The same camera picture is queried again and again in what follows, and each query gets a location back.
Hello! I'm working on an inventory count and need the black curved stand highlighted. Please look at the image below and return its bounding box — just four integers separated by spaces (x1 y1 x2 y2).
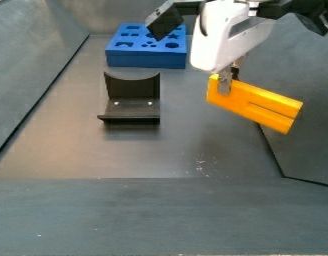
98 73 161 125

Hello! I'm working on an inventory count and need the blue shape-sorting board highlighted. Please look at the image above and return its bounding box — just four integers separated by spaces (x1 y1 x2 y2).
106 23 187 69

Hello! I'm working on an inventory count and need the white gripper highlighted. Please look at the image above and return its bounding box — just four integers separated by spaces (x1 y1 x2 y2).
190 0 276 96

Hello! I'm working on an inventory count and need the yellow double-square block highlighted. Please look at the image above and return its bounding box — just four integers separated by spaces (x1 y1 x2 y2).
207 74 304 134

